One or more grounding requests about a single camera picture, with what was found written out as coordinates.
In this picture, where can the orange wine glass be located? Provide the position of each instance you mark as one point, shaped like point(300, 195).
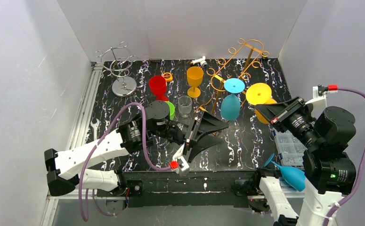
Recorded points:
point(194, 79)
point(259, 93)

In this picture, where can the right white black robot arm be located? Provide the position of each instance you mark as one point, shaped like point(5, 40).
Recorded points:
point(328, 175)

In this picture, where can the green plastic wine glass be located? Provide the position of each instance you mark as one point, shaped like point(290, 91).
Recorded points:
point(172, 109)

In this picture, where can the silver wrench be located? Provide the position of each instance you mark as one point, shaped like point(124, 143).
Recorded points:
point(94, 124)

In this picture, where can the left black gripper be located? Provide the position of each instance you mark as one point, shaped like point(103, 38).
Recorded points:
point(191, 134)

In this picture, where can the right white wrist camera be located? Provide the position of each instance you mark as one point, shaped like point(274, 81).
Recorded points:
point(318, 101)

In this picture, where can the gold wire glass rack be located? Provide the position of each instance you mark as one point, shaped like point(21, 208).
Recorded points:
point(248, 57)

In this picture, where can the teal wine glass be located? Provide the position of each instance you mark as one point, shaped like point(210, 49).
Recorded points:
point(230, 106)

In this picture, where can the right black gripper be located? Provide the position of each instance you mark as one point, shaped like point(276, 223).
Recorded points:
point(279, 113)

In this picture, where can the silver round glass rack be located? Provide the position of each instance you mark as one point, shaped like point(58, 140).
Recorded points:
point(118, 61)

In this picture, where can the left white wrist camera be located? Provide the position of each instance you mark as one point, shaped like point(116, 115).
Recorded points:
point(179, 164)

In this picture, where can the clear plastic parts box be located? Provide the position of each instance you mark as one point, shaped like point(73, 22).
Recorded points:
point(290, 150)

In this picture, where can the clear glass tumbler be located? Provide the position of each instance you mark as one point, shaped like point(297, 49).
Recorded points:
point(184, 106)

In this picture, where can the red plastic wine glass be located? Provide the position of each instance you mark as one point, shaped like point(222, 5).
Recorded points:
point(158, 87)

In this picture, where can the white small fitting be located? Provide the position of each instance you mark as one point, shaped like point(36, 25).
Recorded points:
point(201, 61)

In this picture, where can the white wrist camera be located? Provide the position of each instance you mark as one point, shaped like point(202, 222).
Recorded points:
point(318, 101)
point(179, 164)

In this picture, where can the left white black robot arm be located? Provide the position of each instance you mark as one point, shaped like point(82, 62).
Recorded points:
point(73, 169)

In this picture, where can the blue wine glass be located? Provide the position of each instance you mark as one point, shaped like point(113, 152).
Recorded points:
point(293, 176)

